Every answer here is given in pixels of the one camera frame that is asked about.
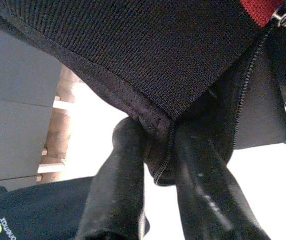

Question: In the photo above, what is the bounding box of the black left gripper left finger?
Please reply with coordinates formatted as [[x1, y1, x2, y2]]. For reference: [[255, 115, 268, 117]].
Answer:
[[75, 118, 152, 240]]

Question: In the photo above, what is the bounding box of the black polo shirt green logo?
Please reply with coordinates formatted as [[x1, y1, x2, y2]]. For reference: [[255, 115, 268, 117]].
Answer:
[[0, 174, 99, 240]]

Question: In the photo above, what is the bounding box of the black TV cabinet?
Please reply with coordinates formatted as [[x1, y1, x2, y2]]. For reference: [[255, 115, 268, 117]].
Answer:
[[0, 22, 64, 192]]

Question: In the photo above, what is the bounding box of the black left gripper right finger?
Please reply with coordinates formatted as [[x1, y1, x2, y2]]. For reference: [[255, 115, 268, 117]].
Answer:
[[174, 124, 272, 240]]

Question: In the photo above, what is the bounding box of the black jacket red collar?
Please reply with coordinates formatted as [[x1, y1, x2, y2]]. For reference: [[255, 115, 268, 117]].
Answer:
[[0, 0, 286, 187]]

